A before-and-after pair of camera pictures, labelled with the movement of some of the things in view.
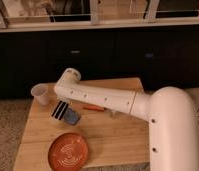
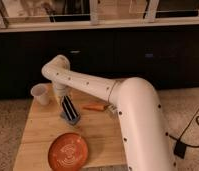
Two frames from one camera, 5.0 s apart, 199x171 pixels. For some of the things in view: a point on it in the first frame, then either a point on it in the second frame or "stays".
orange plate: x=68 y=152 stays
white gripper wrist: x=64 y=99 → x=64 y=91
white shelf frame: x=2 y=24 stays
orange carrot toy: x=94 y=107 stays
